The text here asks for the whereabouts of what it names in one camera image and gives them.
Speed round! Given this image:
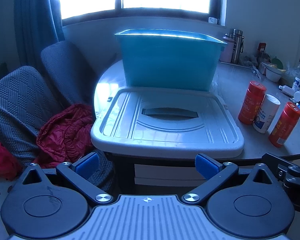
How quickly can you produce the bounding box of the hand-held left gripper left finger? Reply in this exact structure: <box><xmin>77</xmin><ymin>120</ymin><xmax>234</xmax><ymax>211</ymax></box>
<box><xmin>20</xmin><ymin>152</ymin><xmax>114</xmax><ymax>205</ymax></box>

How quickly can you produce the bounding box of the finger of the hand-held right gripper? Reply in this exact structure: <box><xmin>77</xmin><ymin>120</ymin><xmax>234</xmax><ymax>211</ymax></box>
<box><xmin>261</xmin><ymin>147</ymin><xmax>300</xmax><ymax>180</ymax></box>

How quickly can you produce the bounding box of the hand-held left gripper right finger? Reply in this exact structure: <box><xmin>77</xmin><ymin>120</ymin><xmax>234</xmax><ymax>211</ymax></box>
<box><xmin>181</xmin><ymin>153</ymin><xmax>277</xmax><ymax>205</ymax></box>

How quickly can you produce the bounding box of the red plastic bottle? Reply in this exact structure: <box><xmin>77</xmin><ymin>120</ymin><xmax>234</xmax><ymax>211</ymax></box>
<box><xmin>238</xmin><ymin>81</ymin><xmax>267</xmax><ymax>125</ymax></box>
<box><xmin>269</xmin><ymin>102</ymin><xmax>300</xmax><ymax>148</ymax></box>

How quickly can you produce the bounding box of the grey plastic bin lid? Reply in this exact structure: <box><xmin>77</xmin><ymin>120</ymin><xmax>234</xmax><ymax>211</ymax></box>
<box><xmin>90</xmin><ymin>87</ymin><xmax>245</xmax><ymax>159</ymax></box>

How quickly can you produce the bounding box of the white plastic bottle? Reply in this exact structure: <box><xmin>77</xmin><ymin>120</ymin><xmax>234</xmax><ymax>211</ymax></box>
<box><xmin>252</xmin><ymin>94</ymin><xmax>281</xmax><ymax>134</ymax></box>

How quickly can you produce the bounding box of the blue plastic storage bin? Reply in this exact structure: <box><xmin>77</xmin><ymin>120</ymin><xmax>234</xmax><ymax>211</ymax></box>
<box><xmin>114</xmin><ymin>29</ymin><xmax>228</xmax><ymax>92</ymax></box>

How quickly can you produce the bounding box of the grey marble desktop table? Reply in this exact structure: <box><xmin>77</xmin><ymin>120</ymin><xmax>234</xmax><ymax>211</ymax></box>
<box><xmin>93</xmin><ymin>55</ymin><xmax>300</xmax><ymax>188</ymax></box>

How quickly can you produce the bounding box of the red puffer jacket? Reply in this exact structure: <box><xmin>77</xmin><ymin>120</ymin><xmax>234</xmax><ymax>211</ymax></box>
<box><xmin>32</xmin><ymin>104</ymin><xmax>100</xmax><ymax>169</ymax></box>

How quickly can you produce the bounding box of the small white lying bottle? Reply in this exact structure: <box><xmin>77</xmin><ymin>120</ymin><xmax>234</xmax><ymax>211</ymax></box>
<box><xmin>279</xmin><ymin>85</ymin><xmax>297</xmax><ymax>97</ymax></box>

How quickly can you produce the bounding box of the red crumpled cloth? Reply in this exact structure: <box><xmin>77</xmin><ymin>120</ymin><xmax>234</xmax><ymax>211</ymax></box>
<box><xmin>0</xmin><ymin>141</ymin><xmax>23</xmax><ymax>183</ymax></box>

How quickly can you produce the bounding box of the white ceramic bowl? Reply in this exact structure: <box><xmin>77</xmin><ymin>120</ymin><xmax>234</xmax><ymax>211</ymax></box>
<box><xmin>265</xmin><ymin>66</ymin><xmax>283</xmax><ymax>82</ymax></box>

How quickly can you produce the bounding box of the white cartoon print cushion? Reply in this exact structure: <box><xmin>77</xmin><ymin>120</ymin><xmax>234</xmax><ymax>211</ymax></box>
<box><xmin>0</xmin><ymin>175</ymin><xmax>23</xmax><ymax>217</ymax></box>

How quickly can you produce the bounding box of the grey knit covered chair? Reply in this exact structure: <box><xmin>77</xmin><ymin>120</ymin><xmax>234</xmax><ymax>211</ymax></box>
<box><xmin>0</xmin><ymin>66</ymin><xmax>115</xmax><ymax>193</ymax></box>
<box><xmin>41</xmin><ymin>41</ymin><xmax>102</xmax><ymax>110</ymax></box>

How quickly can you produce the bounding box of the green round lid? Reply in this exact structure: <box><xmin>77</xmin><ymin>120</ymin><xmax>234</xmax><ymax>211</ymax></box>
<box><xmin>271</xmin><ymin>57</ymin><xmax>284</xmax><ymax>70</ymax></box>

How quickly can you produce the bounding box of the pink water bottle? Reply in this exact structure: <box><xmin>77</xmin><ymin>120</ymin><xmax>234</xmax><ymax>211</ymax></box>
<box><xmin>219</xmin><ymin>33</ymin><xmax>235</xmax><ymax>63</ymax></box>

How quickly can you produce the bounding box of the stainless steel thermos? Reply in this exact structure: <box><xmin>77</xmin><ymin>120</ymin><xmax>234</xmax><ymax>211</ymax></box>
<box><xmin>230</xmin><ymin>29</ymin><xmax>245</xmax><ymax>64</ymax></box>

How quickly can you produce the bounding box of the blue curtain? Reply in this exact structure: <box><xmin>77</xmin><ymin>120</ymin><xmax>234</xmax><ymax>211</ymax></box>
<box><xmin>14</xmin><ymin>0</ymin><xmax>65</xmax><ymax>68</ymax></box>

